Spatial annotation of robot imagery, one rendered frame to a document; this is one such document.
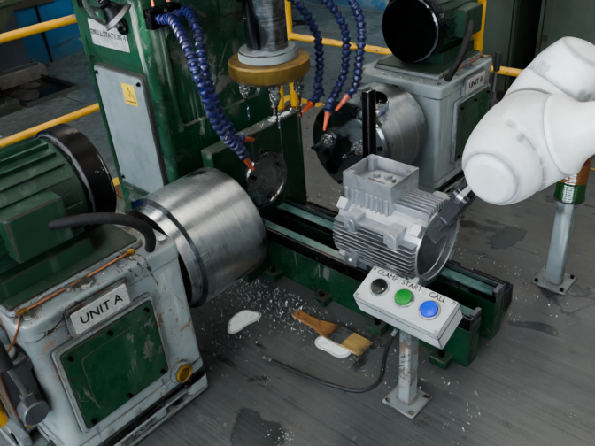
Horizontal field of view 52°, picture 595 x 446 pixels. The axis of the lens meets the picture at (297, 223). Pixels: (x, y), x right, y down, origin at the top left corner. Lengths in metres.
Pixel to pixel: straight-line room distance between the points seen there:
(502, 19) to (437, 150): 2.84
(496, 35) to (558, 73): 3.66
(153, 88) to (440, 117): 0.75
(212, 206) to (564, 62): 0.67
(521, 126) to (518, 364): 0.68
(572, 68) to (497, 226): 0.91
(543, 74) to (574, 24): 3.44
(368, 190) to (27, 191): 0.64
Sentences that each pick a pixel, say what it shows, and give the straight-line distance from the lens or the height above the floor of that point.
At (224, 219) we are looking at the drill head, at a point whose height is 1.12.
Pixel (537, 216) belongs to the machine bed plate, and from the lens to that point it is 1.82.
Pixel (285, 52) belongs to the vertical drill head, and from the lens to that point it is 1.34.
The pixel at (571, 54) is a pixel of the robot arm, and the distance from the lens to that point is 0.91.
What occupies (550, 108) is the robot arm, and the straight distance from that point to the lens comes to 0.80.
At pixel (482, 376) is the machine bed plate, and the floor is 0.80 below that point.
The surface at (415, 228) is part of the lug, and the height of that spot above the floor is 1.09.
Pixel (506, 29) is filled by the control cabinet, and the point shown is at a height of 0.54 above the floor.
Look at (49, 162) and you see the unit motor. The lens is 1.03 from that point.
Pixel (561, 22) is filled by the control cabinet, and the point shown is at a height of 0.62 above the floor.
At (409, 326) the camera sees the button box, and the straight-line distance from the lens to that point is 1.05.
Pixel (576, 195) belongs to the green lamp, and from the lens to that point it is 1.42.
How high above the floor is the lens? 1.74
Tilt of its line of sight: 32 degrees down
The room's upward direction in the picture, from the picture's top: 5 degrees counter-clockwise
